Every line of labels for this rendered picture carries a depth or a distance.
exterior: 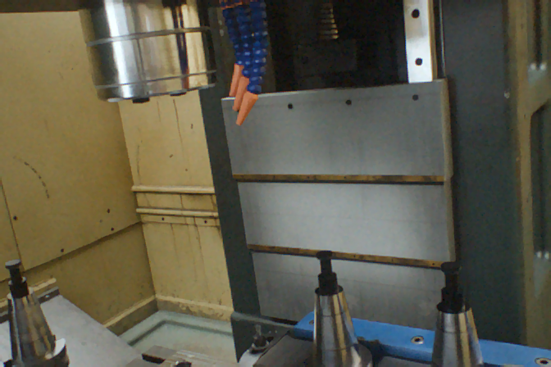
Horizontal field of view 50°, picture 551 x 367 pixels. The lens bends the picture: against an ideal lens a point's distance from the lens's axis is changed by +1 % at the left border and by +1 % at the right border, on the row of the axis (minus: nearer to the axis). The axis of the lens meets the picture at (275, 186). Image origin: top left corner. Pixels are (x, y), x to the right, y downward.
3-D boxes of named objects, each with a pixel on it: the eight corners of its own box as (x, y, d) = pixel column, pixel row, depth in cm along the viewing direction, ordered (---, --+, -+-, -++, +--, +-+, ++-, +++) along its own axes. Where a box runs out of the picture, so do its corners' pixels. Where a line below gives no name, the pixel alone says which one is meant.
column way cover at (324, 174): (457, 354, 111) (439, 81, 99) (252, 317, 137) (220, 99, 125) (465, 342, 115) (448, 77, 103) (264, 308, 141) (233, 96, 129)
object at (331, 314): (366, 347, 55) (359, 280, 53) (354, 373, 51) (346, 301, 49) (321, 343, 56) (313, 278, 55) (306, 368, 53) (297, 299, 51)
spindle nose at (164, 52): (243, 81, 78) (230, -13, 75) (152, 98, 66) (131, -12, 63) (165, 88, 88) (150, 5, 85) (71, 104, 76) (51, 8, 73)
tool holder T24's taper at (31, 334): (64, 345, 63) (51, 288, 61) (26, 366, 60) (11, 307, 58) (41, 334, 66) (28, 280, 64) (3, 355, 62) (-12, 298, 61)
